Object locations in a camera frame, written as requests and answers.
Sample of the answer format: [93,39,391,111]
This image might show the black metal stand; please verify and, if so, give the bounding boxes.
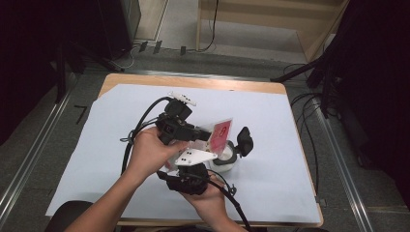
[270,47,342,119]

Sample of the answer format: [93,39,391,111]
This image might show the person's left hand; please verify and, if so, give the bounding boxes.
[125,126,189,182]

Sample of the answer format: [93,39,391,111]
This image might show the black floor cables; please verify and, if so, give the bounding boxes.
[283,62,323,196]

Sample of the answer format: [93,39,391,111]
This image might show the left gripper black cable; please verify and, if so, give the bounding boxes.
[120,96,173,177]

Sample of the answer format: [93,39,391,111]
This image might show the red and white powder pouch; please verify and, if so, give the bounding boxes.
[165,118,234,170]

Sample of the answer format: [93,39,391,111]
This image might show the light wooden frame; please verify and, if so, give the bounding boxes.
[195,0,351,64]

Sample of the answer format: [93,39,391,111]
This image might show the person's right hand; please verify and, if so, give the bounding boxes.
[182,173,228,223]

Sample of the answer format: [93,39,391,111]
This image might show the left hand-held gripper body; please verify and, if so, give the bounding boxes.
[155,91,197,146]

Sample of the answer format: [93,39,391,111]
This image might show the white floor cable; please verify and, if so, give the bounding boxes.
[110,44,143,71]

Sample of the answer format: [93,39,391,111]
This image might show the hanging black cable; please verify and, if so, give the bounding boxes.
[196,0,220,52]

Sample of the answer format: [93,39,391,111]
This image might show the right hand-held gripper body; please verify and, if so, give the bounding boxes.
[157,148,219,195]

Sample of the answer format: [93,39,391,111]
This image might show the black cabinet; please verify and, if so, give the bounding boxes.
[96,0,142,61]

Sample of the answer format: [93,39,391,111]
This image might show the short metal floor rail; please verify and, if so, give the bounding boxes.
[124,69,272,82]

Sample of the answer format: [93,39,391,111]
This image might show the clear container with black lid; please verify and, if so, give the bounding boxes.
[209,126,254,173]

